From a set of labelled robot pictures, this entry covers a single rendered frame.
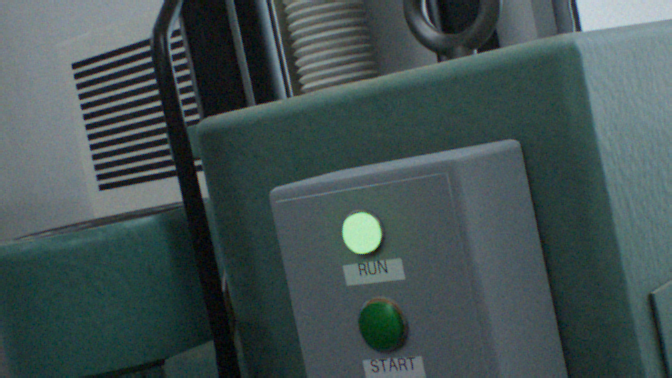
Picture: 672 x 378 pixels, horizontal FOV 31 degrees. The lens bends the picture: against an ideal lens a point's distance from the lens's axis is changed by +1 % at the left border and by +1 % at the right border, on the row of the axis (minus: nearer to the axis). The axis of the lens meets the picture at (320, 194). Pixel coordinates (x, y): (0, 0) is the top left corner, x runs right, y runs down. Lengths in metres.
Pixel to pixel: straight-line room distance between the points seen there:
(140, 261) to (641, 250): 0.33
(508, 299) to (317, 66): 1.79
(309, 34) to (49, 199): 1.27
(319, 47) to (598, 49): 1.74
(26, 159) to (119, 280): 2.67
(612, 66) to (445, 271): 0.13
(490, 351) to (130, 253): 0.32
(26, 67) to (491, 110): 2.86
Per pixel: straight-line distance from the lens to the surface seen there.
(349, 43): 2.29
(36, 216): 3.43
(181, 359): 0.74
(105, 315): 0.77
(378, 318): 0.51
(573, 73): 0.53
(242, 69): 0.73
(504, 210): 0.52
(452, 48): 0.67
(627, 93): 0.58
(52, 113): 3.29
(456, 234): 0.49
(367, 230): 0.51
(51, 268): 0.78
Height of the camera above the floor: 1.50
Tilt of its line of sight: 3 degrees down
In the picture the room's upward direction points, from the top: 12 degrees counter-clockwise
